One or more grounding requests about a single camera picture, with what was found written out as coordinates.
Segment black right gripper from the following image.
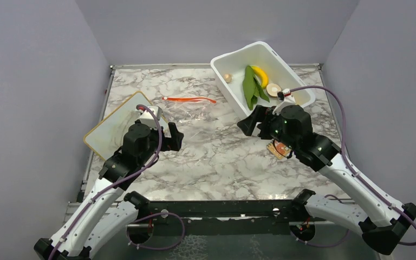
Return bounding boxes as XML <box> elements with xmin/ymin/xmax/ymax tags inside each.
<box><xmin>238</xmin><ymin>104</ymin><xmax>298</xmax><ymax>152</ymax></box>

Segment clear orange zip top bag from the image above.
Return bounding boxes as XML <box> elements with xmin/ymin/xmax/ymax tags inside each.
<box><xmin>155</xmin><ymin>96</ymin><xmax>216</xmax><ymax>145</ymax></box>

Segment green leafy vegetable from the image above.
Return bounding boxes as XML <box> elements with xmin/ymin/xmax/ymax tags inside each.
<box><xmin>242</xmin><ymin>66</ymin><xmax>270</xmax><ymax>111</ymax></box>

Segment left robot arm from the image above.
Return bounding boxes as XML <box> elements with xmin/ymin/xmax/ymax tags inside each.
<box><xmin>34</xmin><ymin>120</ymin><xmax>184</xmax><ymax>259</ymax></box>

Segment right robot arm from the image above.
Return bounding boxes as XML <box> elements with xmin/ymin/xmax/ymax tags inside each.
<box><xmin>237</xmin><ymin>105</ymin><xmax>416</xmax><ymax>255</ymax></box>

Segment round cut wooden slice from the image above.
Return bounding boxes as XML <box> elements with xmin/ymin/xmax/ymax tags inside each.
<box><xmin>266</xmin><ymin>83</ymin><xmax>282</xmax><ymax>98</ymax></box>

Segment yellow banana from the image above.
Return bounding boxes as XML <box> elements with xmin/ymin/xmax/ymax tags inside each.
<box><xmin>251</xmin><ymin>66</ymin><xmax>269</xmax><ymax>89</ymax></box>

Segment yellow lemon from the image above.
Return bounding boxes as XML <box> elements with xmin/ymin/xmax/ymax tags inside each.
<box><xmin>289</xmin><ymin>94</ymin><xmax>301</xmax><ymax>105</ymax></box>

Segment white plastic bin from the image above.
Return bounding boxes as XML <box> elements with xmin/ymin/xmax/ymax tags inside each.
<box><xmin>210</xmin><ymin>41</ymin><xmax>305</xmax><ymax>119</ymax></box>

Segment white yellow-edged cutting board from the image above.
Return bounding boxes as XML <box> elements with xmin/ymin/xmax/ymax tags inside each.
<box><xmin>83</xmin><ymin>91</ymin><xmax>154</xmax><ymax>160</ymax></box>

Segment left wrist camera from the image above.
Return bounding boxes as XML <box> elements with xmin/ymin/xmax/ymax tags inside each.
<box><xmin>139</xmin><ymin>106</ymin><xmax>163</xmax><ymax>130</ymax></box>

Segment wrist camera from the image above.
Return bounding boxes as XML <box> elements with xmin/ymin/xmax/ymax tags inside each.
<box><xmin>139</xmin><ymin>106</ymin><xmax>163</xmax><ymax>130</ymax></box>
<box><xmin>272</xmin><ymin>89</ymin><xmax>295</xmax><ymax>115</ymax></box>

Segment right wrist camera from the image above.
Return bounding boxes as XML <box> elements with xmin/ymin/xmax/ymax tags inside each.
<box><xmin>272</xmin><ymin>89</ymin><xmax>295</xmax><ymax>115</ymax></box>

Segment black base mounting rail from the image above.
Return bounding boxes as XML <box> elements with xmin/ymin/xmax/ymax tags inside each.
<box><xmin>126</xmin><ymin>199</ymin><xmax>320</xmax><ymax>238</ymax></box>

